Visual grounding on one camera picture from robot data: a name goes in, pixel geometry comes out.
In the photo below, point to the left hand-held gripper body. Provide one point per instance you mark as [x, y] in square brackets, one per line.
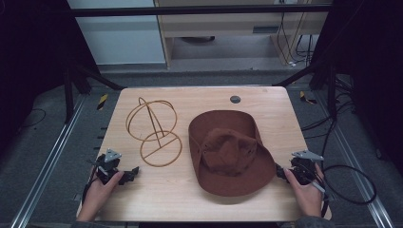
[107, 166]

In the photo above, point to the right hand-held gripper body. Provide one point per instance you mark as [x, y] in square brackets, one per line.
[304, 169]

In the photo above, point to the brown felt hat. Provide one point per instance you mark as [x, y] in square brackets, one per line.
[228, 152]

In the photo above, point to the person's left hand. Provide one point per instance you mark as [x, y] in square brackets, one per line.
[99, 193]

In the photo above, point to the person's right hand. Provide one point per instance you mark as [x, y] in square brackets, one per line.
[309, 198]

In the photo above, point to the yellow black floor tape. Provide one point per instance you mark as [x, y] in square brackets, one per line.
[102, 101]

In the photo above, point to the black stand legs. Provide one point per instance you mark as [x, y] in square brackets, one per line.
[331, 95]
[68, 98]

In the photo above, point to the grey round table grommet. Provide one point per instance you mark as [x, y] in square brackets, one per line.
[235, 99]

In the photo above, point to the white cabinet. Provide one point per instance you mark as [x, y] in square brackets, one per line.
[120, 41]

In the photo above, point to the black curtain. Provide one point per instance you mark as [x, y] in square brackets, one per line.
[374, 63]
[31, 57]

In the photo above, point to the light wooden desk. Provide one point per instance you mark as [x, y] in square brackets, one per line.
[221, 25]

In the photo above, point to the aluminium floor rail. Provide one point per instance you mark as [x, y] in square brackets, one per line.
[47, 164]
[358, 177]

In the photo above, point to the black horizontal frame bar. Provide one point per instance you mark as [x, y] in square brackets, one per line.
[190, 10]

